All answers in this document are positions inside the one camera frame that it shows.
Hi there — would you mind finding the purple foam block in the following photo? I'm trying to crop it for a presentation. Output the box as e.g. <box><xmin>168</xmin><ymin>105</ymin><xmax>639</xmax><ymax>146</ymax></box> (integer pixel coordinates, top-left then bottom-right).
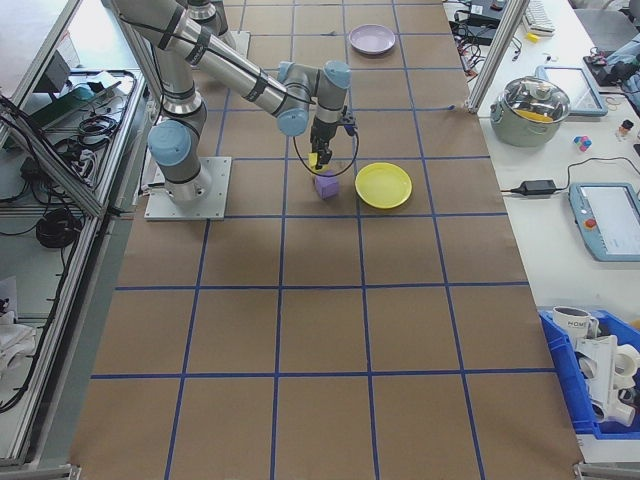
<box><xmin>314</xmin><ymin>169</ymin><xmax>342</xmax><ymax>202</ymax></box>

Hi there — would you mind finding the yellow plate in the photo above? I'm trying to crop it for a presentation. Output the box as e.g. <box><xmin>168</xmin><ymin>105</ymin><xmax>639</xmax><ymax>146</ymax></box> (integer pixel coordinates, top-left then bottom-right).
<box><xmin>354</xmin><ymin>162</ymin><xmax>414</xmax><ymax>211</ymax></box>

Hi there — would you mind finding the purple plate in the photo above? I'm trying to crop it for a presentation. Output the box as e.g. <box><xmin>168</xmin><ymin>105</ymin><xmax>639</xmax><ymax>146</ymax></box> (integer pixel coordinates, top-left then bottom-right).
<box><xmin>348</xmin><ymin>24</ymin><xmax>399</xmax><ymax>56</ymax></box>

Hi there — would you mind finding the black electronics box with label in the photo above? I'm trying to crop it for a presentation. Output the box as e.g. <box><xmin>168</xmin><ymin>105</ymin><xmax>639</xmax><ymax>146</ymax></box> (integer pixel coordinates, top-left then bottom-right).
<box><xmin>467</xmin><ymin>0</ymin><xmax>503</xmax><ymax>27</ymax></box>

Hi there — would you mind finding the grey cooking pot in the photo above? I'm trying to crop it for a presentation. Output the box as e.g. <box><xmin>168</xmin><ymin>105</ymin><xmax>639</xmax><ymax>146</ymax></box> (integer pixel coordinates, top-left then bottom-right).
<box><xmin>489</xmin><ymin>76</ymin><xmax>572</xmax><ymax>148</ymax></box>

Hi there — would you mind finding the glass pot lid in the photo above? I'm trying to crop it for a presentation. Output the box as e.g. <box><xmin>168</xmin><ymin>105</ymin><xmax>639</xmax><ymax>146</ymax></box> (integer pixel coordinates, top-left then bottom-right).
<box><xmin>502</xmin><ymin>76</ymin><xmax>572</xmax><ymax>125</ymax></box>

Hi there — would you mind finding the white keyboard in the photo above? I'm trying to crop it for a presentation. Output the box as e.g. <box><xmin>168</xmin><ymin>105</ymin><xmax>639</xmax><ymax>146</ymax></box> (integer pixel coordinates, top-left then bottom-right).
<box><xmin>522</xmin><ymin>0</ymin><xmax>557</xmax><ymax>37</ymax></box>

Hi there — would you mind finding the green board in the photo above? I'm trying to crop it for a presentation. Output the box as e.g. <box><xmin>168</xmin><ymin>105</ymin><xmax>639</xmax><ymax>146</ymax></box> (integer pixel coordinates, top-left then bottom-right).
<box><xmin>27</xmin><ymin>84</ymin><xmax>96</xmax><ymax>124</ymax></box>

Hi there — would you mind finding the white mug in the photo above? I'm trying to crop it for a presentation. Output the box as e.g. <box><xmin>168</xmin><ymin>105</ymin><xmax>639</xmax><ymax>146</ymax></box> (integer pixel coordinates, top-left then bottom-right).
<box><xmin>551</xmin><ymin>305</ymin><xmax>600</xmax><ymax>342</ymax></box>

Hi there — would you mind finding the teach pendant with red button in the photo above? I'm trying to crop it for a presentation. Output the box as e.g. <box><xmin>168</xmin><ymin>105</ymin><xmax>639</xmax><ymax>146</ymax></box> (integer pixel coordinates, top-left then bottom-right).
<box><xmin>567</xmin><ymin>181</ymin><xmax>640</xmax><ymax>262</ymax></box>

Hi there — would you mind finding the dark grey chair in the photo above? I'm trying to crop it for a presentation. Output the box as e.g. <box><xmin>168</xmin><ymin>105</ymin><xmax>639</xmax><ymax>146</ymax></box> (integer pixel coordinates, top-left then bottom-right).
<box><xmin>572</xmin><ymin>0</ymin><xmax>640</xmax><ymax>55</ymax></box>

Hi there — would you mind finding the blue grey jacket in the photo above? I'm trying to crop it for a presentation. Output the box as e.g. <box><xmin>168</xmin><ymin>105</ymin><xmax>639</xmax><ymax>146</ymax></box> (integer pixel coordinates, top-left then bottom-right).
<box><xmin>602</xmin><ymin>39</ymin><xmax>640</xmax><ymax>101</ymax></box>

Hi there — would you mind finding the blue plastic bin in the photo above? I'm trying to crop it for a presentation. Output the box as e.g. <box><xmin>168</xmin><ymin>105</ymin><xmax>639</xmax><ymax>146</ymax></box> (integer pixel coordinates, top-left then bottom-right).
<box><xmin>538</xmin><ymin>308</ymin><xmax>640</xmax><ymax>440</ymax></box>

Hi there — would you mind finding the white pipe fitting assembly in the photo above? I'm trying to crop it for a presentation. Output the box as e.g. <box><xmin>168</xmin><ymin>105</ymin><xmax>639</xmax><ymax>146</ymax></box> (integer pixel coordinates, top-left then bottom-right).
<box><xmin>574</xmin><ymin>333</ymin><xmax>640</xmax><ymax>426</ymax></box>

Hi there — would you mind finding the white cloth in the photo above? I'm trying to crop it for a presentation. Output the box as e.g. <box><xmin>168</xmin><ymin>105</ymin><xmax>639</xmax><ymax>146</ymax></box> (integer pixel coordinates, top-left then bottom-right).
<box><xmin>0</xmin><ymin>277</ymin><xmax>37</xmax><ymax>382</ymax></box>

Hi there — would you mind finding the aluminium extrusion post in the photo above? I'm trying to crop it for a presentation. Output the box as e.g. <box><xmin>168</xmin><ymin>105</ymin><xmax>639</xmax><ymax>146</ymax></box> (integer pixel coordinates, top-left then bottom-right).
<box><xmin>465</xmin><ymin>0</ymin><xmax>532</xmax><ymax>115</ymax></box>

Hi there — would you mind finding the black power adapter with cable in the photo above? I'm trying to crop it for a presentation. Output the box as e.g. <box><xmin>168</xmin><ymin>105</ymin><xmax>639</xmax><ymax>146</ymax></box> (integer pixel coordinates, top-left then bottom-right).
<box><xmin>501</xmin><ymin>156</ymin><xmax>640</xmax><ymax>197</ymax></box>

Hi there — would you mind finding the black cable bundle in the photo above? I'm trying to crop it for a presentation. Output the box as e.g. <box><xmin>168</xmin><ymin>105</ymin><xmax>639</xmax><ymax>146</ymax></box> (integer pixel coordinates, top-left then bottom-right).
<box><xmin>52</xmin><ymin>113</ymin><xmax>109</xmax><ymax>174</ymax></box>

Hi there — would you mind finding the coiled black cable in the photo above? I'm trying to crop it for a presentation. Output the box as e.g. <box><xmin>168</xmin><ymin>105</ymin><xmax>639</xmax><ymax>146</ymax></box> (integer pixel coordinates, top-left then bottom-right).
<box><xmin>35</xmin><ymin>208</ymin><xmax>81</xmax><ymax>250</ymax></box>

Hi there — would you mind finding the V-shaped metal bar frame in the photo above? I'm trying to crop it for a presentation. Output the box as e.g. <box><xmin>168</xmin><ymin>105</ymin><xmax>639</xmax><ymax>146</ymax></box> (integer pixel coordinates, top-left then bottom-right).
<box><xmin>0</xmin><ymin>0</ymin><xmax>151</xmax><ymax>469</ymax></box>

